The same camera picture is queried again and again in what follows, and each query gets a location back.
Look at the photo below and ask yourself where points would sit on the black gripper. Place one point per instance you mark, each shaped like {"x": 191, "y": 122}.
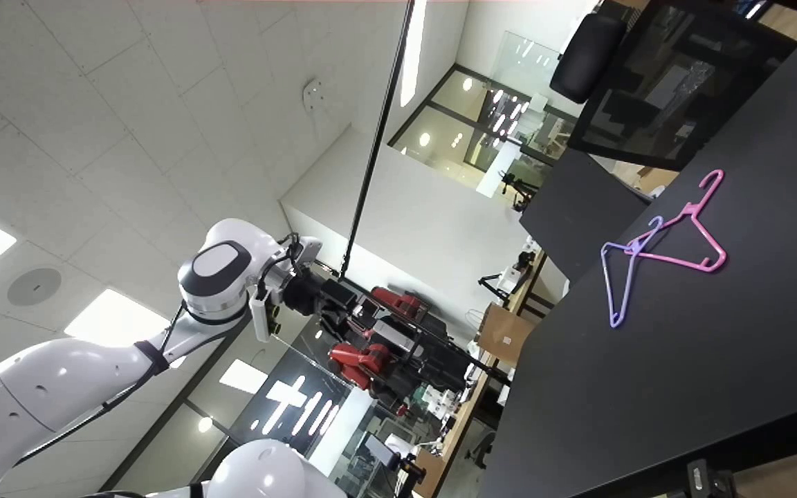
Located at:
{"x": 302, "y": 295}

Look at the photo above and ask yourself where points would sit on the purple wire hanger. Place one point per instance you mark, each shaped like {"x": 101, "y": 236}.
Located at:
{"x": 617, "y": 270}

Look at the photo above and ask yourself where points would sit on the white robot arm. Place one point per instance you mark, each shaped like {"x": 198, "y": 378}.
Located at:
{"x": 236, "y": 281}

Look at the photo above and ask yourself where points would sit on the black rack pole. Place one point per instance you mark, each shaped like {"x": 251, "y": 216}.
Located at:
{"x": 377, "y": 137}

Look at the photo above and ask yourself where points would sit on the cardboard boxes stack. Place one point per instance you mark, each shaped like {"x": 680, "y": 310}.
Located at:
{"x": 503, "y": 332}

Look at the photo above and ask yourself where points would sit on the black upright board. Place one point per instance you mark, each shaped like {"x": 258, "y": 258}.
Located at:
{"x": 577, "y": 208}

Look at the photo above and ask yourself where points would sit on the black office chair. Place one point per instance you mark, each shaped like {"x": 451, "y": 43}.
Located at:
{"x": 588, "y": 57}

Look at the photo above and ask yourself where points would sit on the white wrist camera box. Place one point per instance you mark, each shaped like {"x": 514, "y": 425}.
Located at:
{"x": 262, "y": 309}

